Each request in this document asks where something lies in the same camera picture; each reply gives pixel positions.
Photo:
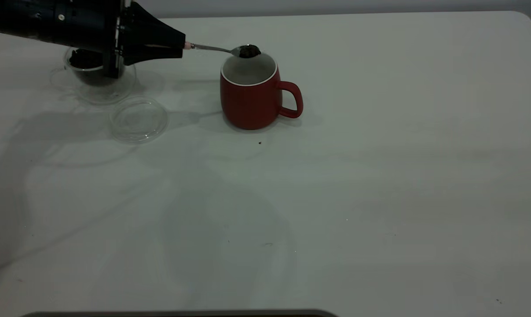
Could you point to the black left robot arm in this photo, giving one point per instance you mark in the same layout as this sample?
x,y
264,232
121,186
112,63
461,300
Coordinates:
x,y
10,17

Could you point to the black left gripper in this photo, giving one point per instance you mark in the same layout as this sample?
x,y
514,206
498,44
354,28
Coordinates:
x,y
85,22

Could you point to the spoonful of coffee beans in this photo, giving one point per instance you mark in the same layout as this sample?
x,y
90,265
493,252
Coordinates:
x,y
249,51

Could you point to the double-walled glass cup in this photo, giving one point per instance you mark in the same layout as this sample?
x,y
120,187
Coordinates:
x,y
115,90

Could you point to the coffee beans heap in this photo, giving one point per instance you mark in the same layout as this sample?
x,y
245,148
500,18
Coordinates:
x,y
87,59

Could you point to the red ceramic mug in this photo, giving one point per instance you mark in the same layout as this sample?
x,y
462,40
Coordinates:
x,y
247,105

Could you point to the small clear glass dish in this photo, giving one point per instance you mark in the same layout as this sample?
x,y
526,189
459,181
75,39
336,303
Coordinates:
x,y
137,123

